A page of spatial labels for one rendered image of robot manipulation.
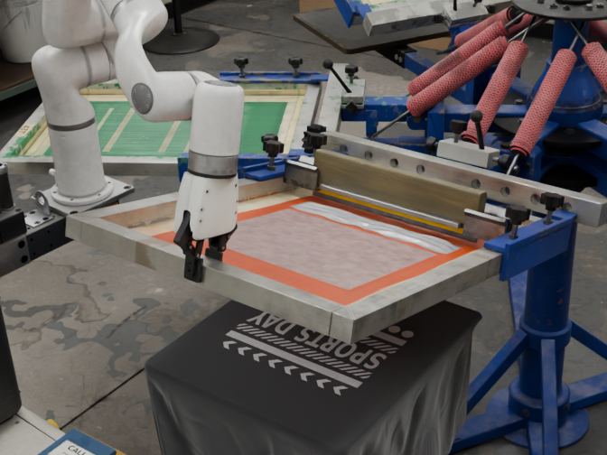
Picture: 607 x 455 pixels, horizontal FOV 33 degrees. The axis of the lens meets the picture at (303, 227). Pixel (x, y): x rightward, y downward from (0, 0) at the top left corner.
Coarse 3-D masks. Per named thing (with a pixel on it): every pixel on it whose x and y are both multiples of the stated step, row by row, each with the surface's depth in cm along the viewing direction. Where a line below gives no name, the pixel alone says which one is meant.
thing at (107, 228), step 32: (256, 192) 212; (96, 224) 172; (128, 224) 183; (128, 256) 168; (160, 256) 164; (480, 256) 179; (224, 288) 157; (256, 288) 153; (288, 288) 153; (416, 288) 160; (448, 288) 167; (288, 320) 151; (320, 320) 147; (352, 320) 144; (384, 320) 152
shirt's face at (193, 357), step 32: (224, 320) 202; (416, 320) 199; (448, 320) 199; (160, 352) 193; (192, 352) 193; (224, 352) 192; (416, 352) 190; (192, 384) 184; (224, 384) 184; (256, 384) 184; (288, 384) 183; (384, 384) 182; (288, 416) 175; (320, 416) 175; (352, 416) 175
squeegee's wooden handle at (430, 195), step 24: (336, 168) 212; (360, 168) 208; (384, 168) 205; (360, 192) 209; (384, 192) 206; (408, 192) 203; (432, 192) 200; (456, 192) 197; (480, 192) 194; (456, 216) 198
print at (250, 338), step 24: (264, 312) 204; (240, 336) 197; (264, 336) 196; (288, 336) 196; (312, 336) 196; (384, 336) 195; (408, 336) 195; (264, 360) 190; (288, 360) 189; (312, 360) 189; (336, 360) 189; (360, 360) 188; (384, 360) 188; (312, 384) 183; (336, 384) 183; (360, 384) 182
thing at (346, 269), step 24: (336, 240) 191; (360, 240) 192; (384, 240) 194; (456, 240) 200; (480, 240) 201; (264, 264) 173; (288, 264) 175; (312, 264) 176; (336, 264) 178; (360, 264) 179; (384, 264) 181; (408, 264) 182; (432, 264) 184; (312, 288) 165; (336, 288) 166; (360, 288) 167
